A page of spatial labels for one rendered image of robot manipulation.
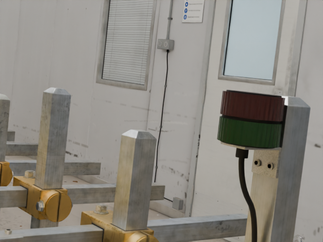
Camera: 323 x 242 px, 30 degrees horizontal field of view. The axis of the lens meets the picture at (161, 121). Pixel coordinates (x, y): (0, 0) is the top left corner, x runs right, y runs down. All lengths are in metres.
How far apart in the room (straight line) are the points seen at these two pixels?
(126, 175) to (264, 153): 0.25
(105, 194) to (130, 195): 0.33
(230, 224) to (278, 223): 0.38
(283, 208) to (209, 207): 4.07
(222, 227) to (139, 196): 0.22
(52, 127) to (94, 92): 5.10
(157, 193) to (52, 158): 0.27
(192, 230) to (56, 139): 0.27
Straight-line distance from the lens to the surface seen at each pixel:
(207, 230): 0.96
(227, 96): 0.57
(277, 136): 0.58
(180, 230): 0.93
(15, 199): 1.05
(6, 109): 1.24
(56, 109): 1.01
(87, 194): 1.12
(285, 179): 0.61
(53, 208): 1.01
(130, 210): 0.81
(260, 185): 0.62
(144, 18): 5.56
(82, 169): 1.39
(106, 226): 0.84
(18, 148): 1.59
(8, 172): 1.24
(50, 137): 1.01
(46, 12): 7.24
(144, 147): 0.80
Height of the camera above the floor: 1.18
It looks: 5 degrees down
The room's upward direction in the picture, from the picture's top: 6 degrees clockwise
